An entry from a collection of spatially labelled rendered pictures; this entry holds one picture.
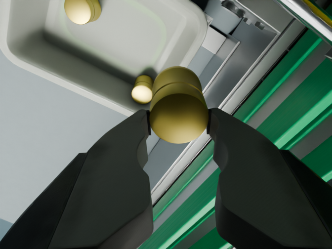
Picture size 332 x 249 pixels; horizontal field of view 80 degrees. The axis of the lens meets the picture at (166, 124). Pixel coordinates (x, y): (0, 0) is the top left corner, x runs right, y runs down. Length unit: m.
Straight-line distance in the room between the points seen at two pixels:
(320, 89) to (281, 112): 0.03
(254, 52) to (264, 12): 0.05
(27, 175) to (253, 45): 0.57
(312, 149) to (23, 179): 0.62
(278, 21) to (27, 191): 0.66
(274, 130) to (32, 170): 0.55
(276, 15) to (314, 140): 0.14
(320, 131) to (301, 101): 0.09
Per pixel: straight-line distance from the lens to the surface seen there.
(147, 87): 0.31
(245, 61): 0.27
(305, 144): 0.28
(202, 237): 0.37
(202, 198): 0.25
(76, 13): 0.31
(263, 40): 0.27
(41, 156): 0.56
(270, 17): 0.24
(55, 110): 0.46
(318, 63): 0.22
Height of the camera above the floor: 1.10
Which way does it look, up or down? 57 degrees down
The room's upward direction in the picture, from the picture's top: 180 degrees counter-clockwise
